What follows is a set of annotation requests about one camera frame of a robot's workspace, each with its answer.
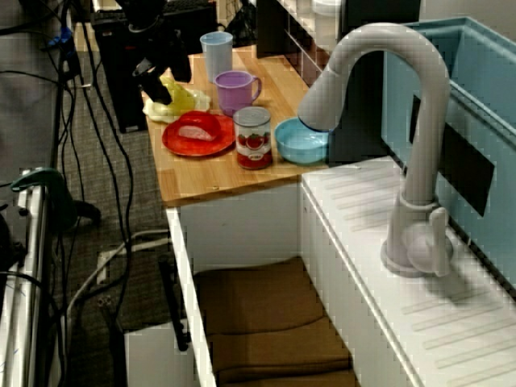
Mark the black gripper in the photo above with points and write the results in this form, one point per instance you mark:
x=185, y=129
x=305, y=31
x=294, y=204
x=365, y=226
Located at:
x=155, y=48

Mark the yellow toy corn cob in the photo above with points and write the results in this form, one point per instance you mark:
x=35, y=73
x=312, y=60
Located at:
x=183, y=98

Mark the toy tomato can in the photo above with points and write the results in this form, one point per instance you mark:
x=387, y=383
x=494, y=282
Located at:
x=254, y=141

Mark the blue plastic bowl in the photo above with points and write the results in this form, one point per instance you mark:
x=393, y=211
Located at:
x=298, y=149

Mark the cream flower-shaped plate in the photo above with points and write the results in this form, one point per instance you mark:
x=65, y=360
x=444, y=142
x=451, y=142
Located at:
x=201, y=101

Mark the black computer tower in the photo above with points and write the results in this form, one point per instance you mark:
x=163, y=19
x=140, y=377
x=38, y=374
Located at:
x=117, y=80

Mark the light blue plastic cup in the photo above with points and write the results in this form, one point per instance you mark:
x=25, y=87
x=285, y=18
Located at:
x=217, y=56

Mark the red bowl with food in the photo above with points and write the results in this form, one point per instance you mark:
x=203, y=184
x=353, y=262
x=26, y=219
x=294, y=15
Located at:
x=197, y=121

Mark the purple plastic mug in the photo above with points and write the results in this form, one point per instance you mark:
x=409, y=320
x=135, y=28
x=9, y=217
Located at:
x=231, y=98

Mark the red round plate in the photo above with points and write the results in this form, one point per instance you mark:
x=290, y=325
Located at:
x=193, y=149

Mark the blue plug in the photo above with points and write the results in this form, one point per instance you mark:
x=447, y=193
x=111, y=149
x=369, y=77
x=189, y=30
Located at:
x=60, y=38

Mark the black flat board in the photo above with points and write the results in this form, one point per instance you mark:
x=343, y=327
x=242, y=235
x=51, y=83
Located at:
x=272, y=28

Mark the tiled toy kitchen backsplash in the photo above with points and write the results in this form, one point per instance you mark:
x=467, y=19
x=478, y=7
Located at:
x=306, y=64

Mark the dark green clamp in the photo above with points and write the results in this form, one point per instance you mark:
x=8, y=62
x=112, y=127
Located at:
x=56, y=189

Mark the white jar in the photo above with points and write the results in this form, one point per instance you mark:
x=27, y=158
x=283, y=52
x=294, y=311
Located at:
x=326, y=6

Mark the white toy sink unit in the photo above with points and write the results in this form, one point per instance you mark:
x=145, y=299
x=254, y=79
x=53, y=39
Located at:
x=363, y=242

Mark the grey toy faucet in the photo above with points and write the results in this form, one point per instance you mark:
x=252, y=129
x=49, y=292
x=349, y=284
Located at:
x=423, y=161

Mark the blue plastic bin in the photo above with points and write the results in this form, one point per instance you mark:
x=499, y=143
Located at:
x=483, y=80

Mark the silver metal frame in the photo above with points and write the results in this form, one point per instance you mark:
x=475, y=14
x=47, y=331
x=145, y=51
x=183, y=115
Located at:
x=32, y=242

